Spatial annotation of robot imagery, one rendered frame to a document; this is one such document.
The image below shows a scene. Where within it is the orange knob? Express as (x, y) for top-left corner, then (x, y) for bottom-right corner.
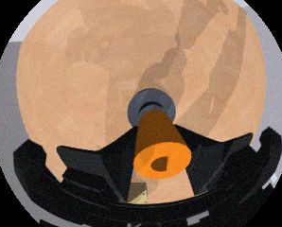
(133, 111), (191, 179)

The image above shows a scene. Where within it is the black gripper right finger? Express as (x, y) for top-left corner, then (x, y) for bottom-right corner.
(175, 125), (254, 196)

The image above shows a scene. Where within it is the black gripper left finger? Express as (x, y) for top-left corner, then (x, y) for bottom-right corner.
(57, 126), (137, 203)

